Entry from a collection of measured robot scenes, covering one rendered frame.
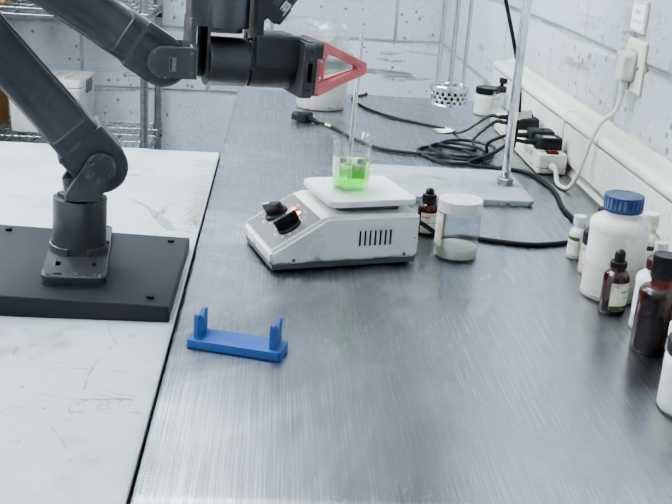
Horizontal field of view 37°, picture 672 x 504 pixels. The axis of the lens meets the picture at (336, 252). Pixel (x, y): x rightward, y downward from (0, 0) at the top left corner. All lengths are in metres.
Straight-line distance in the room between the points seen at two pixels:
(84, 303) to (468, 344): 0.41
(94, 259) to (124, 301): 0.11
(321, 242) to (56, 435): 0.49
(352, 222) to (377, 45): 2.46
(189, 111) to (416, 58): 0.85
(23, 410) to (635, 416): 0.56
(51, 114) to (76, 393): 0.35
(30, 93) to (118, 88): 2.60
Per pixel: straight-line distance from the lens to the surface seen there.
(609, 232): 1.22
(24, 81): 1.15
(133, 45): 1.14
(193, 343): 1.02
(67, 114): 1.15
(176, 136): 3.75
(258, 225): 1.31
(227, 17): 1.16
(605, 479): 0.87
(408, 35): 3.69
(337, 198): 1.25
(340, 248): 1.25
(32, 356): 1.02
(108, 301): 1.09
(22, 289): 1.12
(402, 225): 1.27
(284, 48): 1.18
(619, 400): 1.01
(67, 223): 1.19
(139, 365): 0.99
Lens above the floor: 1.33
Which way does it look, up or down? 19 degrees down
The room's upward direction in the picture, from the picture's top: 4 degrees clockwise
